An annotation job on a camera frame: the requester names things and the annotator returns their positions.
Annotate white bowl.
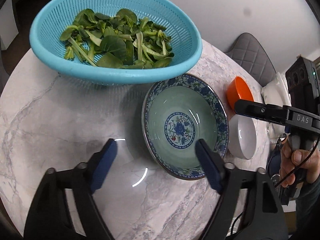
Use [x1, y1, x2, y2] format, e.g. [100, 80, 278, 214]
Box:
[228, 115, 257, 160]

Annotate orange plastic bowl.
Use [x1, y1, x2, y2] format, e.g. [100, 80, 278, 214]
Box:
[226, 76, 254, 110]

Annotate blue floral green bowl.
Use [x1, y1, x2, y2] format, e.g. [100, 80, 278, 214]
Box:
[142, 74, 229, 180]

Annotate dark green sleeve forearm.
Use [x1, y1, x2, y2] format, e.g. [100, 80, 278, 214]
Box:
[296, 178, 319, 228]

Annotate person's right hand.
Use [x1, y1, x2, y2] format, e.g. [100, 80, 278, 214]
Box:
[279, 141, 319, 184]

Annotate white rice cooker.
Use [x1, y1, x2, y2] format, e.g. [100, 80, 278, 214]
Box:
[261, 72, 291, 107]

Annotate grey quilted chair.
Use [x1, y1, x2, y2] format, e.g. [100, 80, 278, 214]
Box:
[226, 33, 276, 87]

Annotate green leafy vegetables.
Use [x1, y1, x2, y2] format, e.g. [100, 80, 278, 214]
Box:
[60, 8, 174, 69]

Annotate teal plastic colander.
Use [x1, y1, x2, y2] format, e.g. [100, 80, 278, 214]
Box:
[29, 0, 202, 85]

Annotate black cable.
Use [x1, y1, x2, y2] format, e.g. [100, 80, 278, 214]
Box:
[273, 137, 320, 189]

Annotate black camera box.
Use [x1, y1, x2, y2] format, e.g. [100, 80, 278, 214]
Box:
[285, 56, 319, 115]

